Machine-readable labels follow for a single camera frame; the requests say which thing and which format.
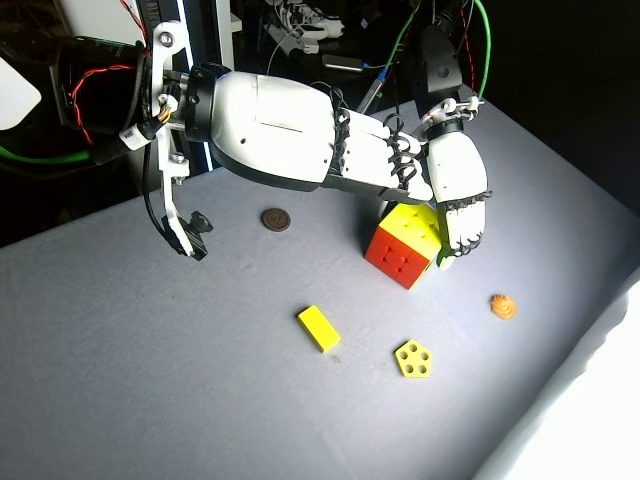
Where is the thin green cable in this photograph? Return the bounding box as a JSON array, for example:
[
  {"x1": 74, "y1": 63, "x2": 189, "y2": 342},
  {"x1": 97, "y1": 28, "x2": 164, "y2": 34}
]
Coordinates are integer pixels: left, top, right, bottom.
[{"x1": 384, "y1": 4, "x2": 419, "y2": 69}]

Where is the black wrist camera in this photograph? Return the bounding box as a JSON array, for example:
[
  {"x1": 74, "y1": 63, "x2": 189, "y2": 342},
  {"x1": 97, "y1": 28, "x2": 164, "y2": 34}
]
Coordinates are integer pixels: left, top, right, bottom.
[{"x1": 164, "y1": 209, "x2": 215, "y2": 262}]

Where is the grey flat device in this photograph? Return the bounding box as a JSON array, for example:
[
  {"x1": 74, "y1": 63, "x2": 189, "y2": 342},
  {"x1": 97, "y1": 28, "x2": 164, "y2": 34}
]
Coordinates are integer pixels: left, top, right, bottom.
[{"x1": 322, "y1": 53, "x2": 365, "y2": 73}]

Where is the yellow pentagon block with holes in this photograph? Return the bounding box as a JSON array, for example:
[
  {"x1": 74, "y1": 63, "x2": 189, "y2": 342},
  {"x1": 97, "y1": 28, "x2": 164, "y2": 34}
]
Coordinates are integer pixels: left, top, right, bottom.
[{"x1": 393, "y1": 339, "x2": 434, "y2": 380}]

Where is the yellow rectangular block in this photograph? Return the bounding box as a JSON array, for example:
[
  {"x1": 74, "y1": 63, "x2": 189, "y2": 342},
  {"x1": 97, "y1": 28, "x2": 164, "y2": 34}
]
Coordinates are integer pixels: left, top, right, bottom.
[{"x1": 296, "y1": 304, "x2": 343, "y2": 354}]

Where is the white pen-shaped tool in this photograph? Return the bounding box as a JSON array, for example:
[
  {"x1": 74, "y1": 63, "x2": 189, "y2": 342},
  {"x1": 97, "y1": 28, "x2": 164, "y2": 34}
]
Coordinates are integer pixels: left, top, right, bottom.
[{"x1": 355, "y1": 67, "x2": 394, "y2": 115}]

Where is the Rubik's cube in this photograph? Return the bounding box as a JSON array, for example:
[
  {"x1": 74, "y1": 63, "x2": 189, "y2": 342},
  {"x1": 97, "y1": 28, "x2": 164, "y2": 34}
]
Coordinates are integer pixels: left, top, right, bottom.
[{"x1": 363, "y1": 201, "x2": 446, "y2": 291}]

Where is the brown round cookie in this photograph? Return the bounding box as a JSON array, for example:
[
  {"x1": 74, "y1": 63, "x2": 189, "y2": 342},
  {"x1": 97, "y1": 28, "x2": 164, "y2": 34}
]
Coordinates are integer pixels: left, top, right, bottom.
[{"x1": 260, "y1": 207, "x2": 292, "y2": 233}]

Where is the grey table cloth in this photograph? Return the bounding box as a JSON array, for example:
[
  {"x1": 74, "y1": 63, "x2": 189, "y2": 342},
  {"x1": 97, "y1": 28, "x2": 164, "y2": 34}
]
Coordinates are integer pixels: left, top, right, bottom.
[{"x1": 0, "y1": 97, "x2": 640, "y2": 480}]

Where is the orange swirl toy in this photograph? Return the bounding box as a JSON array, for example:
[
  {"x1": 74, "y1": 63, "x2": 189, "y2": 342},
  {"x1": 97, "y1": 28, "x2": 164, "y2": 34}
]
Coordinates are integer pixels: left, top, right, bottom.
[{"x1": 489, "y1": 293, "x2": 519, "y2": 321}]

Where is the white spare robot hand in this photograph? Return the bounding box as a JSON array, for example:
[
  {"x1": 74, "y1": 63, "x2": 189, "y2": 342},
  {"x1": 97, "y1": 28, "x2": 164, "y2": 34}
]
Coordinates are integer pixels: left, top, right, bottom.
[{"x1": 267, "y1": 0, "x2": 346, "y2": 55}]

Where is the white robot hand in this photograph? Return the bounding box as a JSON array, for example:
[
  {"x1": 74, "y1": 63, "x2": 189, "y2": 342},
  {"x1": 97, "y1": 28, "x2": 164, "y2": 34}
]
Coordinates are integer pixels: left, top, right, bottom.
[
  {"x1": 422, "y1": 128, "x2": 494, "y2": 272},
  {"x1": 208, "y1": 70, "x2": 435, "y2": 205}
]

